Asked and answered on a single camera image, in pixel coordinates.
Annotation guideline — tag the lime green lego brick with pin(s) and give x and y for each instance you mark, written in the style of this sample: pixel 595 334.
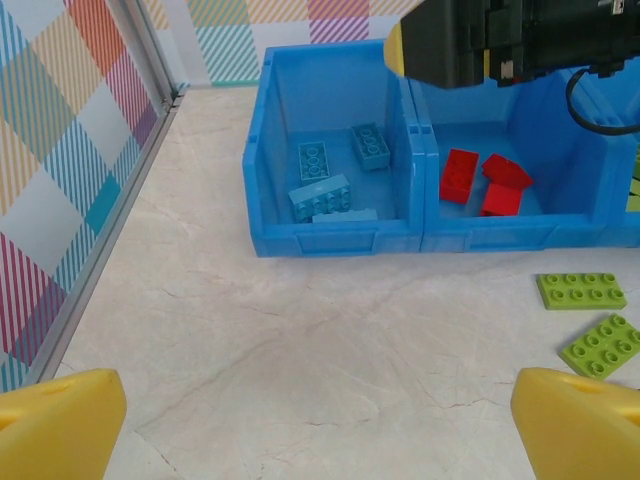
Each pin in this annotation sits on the lime green lego brick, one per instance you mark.
pixel 635 202
pixel 636 181

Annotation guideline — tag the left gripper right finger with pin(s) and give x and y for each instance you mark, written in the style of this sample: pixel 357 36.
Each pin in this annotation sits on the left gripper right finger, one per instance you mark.
pixel 585 430

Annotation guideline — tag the aluminium frame rail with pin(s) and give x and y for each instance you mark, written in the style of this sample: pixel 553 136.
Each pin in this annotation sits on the aluminium frame rail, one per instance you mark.
pixel 107 235

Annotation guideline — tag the lime green lego plate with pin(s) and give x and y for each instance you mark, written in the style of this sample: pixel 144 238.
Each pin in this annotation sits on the lime green lego plate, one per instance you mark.
pixel 582 291
pixel 602 345

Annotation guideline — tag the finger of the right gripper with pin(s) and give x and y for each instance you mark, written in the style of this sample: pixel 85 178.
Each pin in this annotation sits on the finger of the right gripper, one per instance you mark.
pixel 435 45

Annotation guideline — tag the blue lego brick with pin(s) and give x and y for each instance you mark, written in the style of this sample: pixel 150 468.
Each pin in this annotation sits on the blue lego brick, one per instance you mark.
pixel 320 197
pixel 371 147
pixel 314 160
pixel 345 217

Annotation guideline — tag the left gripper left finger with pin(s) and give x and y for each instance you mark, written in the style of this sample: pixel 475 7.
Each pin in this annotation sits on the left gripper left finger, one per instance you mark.
pixel 55 430

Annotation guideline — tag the aluminium frame post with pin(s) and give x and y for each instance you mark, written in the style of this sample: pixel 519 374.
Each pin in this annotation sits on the aluminium frame post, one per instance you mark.
pixel 148 50

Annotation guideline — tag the red lego brick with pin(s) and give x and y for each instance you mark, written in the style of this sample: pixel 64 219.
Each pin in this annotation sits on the red lego brick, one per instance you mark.
pixel 459 175
pixel 507 171
pixel 501 200

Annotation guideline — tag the blue plastic storage bin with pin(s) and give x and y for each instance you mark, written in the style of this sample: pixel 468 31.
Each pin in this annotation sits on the blue plastic storage bin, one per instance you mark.
pixel 320 70
pixel 500 235
pixel 632 230

